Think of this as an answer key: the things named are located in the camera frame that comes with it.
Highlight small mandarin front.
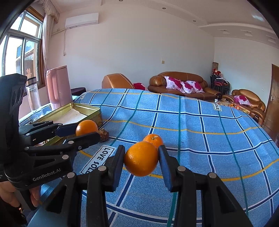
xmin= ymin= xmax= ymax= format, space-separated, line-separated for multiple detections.
xmin=75 ymin=120 xmax=98 ymax=136

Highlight small mandarin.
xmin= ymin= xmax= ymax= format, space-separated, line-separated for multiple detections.
xmin=75 ymin=120 xmax=98 ymax=136
xmin=124 ymin=141 xmax=159 ymax=177
xmin=143 ymin=134 xmax=164 ymax=149

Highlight person left hand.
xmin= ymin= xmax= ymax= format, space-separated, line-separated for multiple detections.
xmin=0 ymin=181 xmax=41 ymax=208

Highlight clear glass water bottle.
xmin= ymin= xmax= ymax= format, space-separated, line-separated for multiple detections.
xmin=26 ymin=77 xmax=43 ymax=122

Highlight gold metal tin tray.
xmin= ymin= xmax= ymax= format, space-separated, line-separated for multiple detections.
xmin=32 ymin=102 xmax=104 ymax=147

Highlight pink electric kettle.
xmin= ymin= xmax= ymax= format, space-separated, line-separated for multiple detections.
xmin=46 ymin=65 xmax=73 ymax=110

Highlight blue plaid tablecloth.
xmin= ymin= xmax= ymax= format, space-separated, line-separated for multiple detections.
xmin=76 ymin=89 xmax=278 ymax=226

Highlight brown leather armchair near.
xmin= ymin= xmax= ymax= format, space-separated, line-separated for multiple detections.
xmin=101 ymin=73 xmax=148 ymax=91

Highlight brown leather armchair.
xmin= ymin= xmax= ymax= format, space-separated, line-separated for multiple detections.
xmin=221 ymin=89 xmax=266 ymax=125
xmin=101 ymin=73 xmax=148 ymax=91

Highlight brown wooden door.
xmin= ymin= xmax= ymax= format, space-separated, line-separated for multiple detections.
xmin=262 ymin=64 xmax=279 ymax=147

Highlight pink floral armchair pillow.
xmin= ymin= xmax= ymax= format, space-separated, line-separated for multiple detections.
xmin=234 ymin=95 xmax=252 ymax=106

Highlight brown leather armchair right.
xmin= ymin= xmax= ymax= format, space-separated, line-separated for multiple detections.
xmin=221 ymin=89 xmax=266 ymax=125

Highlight brown leather long sofa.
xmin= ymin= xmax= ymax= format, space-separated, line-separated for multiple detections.
xmin=148 ymin=71 xmax=222 ymax=101

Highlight pink curtain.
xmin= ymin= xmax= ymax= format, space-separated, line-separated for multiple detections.
xmin=35 ymin=0 xmax=60 ymax=71

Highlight pink floral pillow left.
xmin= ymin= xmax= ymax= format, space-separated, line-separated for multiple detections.
xmin=164 ymin=76 xmax=185 ymax=93

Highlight stacked dark chairs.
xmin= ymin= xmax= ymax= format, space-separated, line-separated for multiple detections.
xmin=210 ymin=74 xmax=230 ymax=95

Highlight pink floral pillow right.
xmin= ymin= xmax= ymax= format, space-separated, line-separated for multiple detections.
xmin=181 ymin=80 xmax=204 ymax=94

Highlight tall decorated vase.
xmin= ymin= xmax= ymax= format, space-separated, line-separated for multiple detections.
xmin=212 ymin=62 xmax=218 ymax=71

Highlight window with frame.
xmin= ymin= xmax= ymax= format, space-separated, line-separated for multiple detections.
xmin=1 ymin=7 xmax=45 ymax=88

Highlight white wall air conditioner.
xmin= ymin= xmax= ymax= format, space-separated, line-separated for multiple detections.
xmin=65 ymin=13 xmax=99 ymax=29

